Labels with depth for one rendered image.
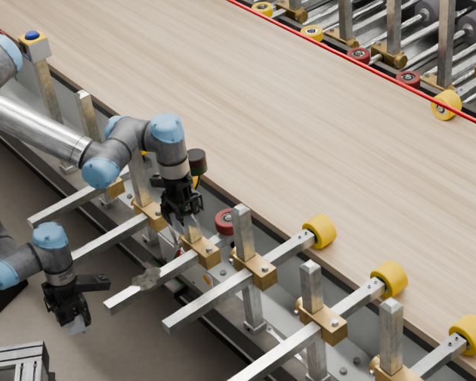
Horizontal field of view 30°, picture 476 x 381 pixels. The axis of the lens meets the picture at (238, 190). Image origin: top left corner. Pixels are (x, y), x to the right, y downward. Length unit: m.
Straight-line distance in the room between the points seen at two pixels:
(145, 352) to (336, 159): 1.16
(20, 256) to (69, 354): 1.39
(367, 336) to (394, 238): 0.27
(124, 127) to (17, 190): 2.23
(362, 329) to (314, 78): 0.97
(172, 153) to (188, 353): 1.40
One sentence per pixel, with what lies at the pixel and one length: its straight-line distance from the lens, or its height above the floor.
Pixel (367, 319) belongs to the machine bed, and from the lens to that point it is 2.40.
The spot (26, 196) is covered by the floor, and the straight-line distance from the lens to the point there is 4.28.
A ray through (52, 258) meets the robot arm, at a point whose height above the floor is 1.13.
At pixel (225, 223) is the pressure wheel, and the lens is 2.48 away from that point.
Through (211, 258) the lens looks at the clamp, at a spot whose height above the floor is 0.86.
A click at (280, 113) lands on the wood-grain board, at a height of 0.90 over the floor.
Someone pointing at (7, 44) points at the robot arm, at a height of 1.49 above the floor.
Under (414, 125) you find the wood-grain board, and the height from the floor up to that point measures 0.90.
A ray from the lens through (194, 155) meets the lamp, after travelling 2.36.
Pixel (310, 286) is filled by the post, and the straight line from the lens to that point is 2.06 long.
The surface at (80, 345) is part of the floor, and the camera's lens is 3.51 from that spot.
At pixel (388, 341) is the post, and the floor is 1.08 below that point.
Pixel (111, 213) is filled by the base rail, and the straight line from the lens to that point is 2.92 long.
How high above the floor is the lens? 2.52
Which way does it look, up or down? 39 degrees down
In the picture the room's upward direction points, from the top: 8 degrees counter-clockwise
